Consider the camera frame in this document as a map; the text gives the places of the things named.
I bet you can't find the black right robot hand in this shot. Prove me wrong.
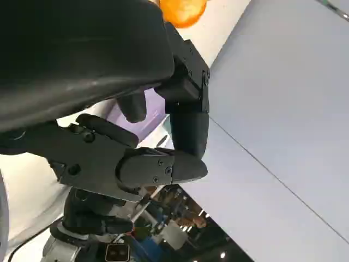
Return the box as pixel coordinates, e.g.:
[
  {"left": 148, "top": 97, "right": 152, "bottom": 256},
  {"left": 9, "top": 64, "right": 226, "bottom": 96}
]
[{"left": 62, "top": 187, "right": 135, "bottom": 237}]

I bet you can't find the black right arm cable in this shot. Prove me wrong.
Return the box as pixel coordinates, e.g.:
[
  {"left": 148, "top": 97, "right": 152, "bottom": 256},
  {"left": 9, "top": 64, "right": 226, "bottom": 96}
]
[{"left": 8, "top": 227, "right": 52, "bottom": 260}]

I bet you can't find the white workshop box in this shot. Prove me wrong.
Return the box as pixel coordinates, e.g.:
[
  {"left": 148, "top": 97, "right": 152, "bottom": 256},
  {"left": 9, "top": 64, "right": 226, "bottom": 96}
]
[{"left": 163, "top": 225, "right": 190, "bottom": 250}]

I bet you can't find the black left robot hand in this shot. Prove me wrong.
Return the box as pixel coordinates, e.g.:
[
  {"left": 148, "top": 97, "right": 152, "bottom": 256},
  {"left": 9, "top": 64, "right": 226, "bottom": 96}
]
[{"left": 0, "top": 0, "right": 210, "bottom": 203}]

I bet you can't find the lilac plate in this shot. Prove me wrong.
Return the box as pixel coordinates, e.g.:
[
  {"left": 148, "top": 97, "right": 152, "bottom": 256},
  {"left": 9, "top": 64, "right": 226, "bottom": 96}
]
[{"left": 105, "top": 88, "right": 169, "bottom": 144}]

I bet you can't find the orange and white bread roll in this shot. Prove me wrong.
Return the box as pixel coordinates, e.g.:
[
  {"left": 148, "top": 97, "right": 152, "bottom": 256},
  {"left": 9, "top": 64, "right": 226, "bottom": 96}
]
[{"left": 159, "top": 0, "right": 207, "bottom": 28}]

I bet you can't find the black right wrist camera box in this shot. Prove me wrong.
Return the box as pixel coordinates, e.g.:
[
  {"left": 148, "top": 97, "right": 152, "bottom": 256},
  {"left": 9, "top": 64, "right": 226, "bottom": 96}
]
[{"left": 104, "top": 242, "right": 131, "bottom": 262}]

